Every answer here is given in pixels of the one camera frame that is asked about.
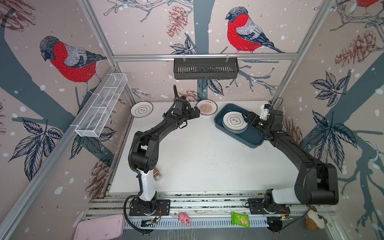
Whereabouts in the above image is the sunburst plate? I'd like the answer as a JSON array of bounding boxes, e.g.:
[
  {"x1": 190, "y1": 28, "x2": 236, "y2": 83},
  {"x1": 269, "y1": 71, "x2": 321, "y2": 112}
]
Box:
[{"x1": 196, "y1": 100, "x2": 218, "y2": 116}]

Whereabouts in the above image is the white clover plate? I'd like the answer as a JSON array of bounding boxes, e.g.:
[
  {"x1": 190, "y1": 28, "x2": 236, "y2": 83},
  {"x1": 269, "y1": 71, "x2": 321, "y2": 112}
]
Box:
[
  {"x1": 222, "y1": 111, "x2": 248, "y2": 134},
  {"x1": 130, "y1": 101, "x2": 154, "y2": 118}
]

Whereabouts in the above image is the dark teal plastic bin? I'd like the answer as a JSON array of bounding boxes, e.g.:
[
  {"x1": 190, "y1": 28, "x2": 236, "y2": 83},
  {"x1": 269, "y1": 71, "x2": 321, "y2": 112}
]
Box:
[{"x1": 214, "y1": 104, "x2": 264, "y2": 149}]

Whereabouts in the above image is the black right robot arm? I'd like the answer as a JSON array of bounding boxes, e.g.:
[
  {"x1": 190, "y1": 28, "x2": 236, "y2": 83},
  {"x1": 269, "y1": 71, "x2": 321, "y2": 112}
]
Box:
[{"x1": 242, "y1": 110, "x2": 339, "y2": 205}]

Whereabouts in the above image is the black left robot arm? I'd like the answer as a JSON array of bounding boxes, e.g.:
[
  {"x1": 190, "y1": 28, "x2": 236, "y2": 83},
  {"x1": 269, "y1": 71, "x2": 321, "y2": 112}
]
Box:
[{"x1": 128, "y1": 97, "x2": 201, "y2": 203}]

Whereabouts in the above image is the spice jar with granules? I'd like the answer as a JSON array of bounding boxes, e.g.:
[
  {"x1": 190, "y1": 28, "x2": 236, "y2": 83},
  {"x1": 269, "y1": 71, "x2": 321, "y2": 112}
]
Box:
[{"x1": 153, "y1": 167, "x2": 162, "y2": 182}]

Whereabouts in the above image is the green snack packet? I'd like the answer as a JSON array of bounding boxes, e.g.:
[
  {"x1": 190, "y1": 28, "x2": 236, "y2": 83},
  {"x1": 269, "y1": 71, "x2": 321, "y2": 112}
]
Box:
[{"x1": 231, "y1": 212, "x2": 250, "y2": 229}]

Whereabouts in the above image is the pink plush toy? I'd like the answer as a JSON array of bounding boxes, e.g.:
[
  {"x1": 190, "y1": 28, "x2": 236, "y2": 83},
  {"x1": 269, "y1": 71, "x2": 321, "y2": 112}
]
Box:
[{"x1": 178, "y1": 212, "x2": 192, "y2": 227}]

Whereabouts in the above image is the brown white plush dog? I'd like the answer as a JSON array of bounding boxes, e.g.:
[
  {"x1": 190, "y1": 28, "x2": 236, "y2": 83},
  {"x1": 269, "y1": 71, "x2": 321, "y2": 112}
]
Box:
[{"x1": 305, "y1": 209, "x2": 328, "y2": 231}]

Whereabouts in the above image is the pink tray lid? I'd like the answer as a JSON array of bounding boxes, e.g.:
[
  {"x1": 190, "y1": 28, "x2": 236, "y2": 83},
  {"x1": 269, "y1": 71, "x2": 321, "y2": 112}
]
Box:
[{"x1": 74, "y1": 214, "x2": 125, "y2": 240}]

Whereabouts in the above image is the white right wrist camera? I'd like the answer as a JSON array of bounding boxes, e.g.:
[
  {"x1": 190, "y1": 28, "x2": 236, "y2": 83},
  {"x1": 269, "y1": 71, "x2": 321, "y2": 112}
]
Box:
[{"x1": 260, "y1": 104, "x2": 272, "y2": 121}]

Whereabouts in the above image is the aluminium frame post back right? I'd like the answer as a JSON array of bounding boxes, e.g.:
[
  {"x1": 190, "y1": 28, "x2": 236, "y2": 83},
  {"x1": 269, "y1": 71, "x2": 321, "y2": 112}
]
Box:
[{"x1": 271, "y1": 0, "x2": 334, "y2": 103}]

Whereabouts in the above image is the aluminium frame post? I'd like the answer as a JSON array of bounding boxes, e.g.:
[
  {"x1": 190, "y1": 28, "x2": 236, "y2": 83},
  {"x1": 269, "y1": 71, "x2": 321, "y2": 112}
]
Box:
[
  {"x1": 76, "y1": 0, "x2": 137, "y2": 106},
  {"x1": 271, "y1": 0, "x2": 334, "y2": 103}
]

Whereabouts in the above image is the black hanging wire basket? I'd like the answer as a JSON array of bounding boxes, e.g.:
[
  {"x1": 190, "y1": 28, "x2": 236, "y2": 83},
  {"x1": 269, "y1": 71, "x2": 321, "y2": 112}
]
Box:
[{"x1": 174, "y1": 58, "x2": 239, "y2": 80}]

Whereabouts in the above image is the aluminium horizontal frame bar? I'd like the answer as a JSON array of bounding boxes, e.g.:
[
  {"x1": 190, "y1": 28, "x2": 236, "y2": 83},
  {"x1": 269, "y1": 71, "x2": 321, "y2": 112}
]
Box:
[{"x1": 113, "y1": 53, "x2": 298, "y2": 63}]

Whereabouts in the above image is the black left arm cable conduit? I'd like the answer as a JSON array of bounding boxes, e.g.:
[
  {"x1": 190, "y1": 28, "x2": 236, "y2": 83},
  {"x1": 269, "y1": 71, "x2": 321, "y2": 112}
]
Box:
[{"x1": 123, "y1": 143, "x2": 157, "y2": 235}]

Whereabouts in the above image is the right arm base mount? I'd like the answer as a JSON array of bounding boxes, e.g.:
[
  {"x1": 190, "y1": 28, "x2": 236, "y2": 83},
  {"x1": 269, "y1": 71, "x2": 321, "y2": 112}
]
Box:
[{"x1": 246, "y1": 191, "x2": 291, "y2": 215}]

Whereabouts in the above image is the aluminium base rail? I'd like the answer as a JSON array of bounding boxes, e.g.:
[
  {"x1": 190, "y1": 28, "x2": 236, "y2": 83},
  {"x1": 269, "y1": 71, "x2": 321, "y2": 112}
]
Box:
[{"x1": 82, "y1": 190, "x2": 340, "y2": 232}]

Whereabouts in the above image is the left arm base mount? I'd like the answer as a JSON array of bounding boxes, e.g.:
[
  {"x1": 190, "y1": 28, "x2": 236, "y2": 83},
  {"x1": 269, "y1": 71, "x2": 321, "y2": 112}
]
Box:
[{"x1": 129, "y1": 196, "x2": 171, "y2": 217}]

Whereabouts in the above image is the aluminium frame post back left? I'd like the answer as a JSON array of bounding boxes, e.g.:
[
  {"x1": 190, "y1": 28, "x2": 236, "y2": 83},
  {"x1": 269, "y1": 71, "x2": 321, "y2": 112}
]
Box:
[{"x1": 76, "y1": 0, "x2": 137, "y2": 106}]

